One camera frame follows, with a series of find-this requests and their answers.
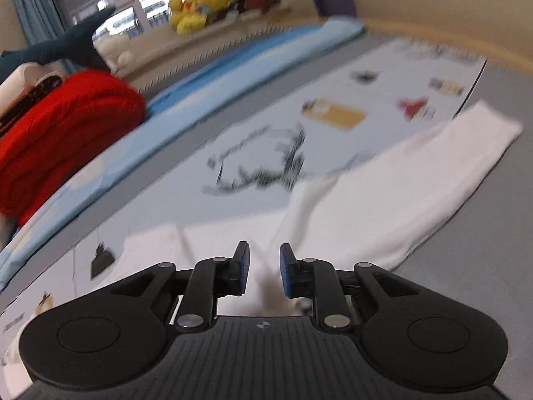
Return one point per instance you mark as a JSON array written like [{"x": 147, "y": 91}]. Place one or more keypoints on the teal shark plush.
[{"x": 62, "y": 48}]

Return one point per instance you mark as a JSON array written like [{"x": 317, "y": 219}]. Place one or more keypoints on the red folded blanket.
[{"x": 62, "y": 133}]

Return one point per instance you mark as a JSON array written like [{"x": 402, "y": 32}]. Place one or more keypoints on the dark patterned folded blanket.
[{"x": 16, "y": 110}]

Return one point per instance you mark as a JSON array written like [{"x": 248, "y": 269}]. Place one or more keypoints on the blue curtain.
[{"x": 33, "y": 4}]

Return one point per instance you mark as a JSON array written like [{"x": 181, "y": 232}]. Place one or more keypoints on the white folded sheet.
[{"x": 16, "y": 76}]

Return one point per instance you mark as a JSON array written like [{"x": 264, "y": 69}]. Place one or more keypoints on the light blue sheet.
[{"x": 208, "y": 87}]

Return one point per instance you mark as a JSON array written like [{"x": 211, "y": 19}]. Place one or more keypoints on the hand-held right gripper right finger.
[{"x": 287, "y": 271}]

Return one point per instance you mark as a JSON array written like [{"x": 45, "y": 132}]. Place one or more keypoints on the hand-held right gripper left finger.
[{"x": 241, "y": 268}]

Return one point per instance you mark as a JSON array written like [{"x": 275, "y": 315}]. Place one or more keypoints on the deer printed sheet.
[{"x": 270, "y": 112}]

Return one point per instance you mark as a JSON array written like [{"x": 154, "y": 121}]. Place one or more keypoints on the white garment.
[{"x": 374, "y": 200}]

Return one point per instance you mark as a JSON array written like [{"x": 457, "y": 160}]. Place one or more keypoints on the white plush toy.
[{"x": 112, "y": 52}]

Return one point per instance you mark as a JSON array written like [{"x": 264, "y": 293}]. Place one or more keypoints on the wooden bed frame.
[{"x": 458, "y": 35}]

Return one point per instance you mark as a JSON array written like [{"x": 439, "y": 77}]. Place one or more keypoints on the white window sill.
[{"x": 166, "y": 46}]

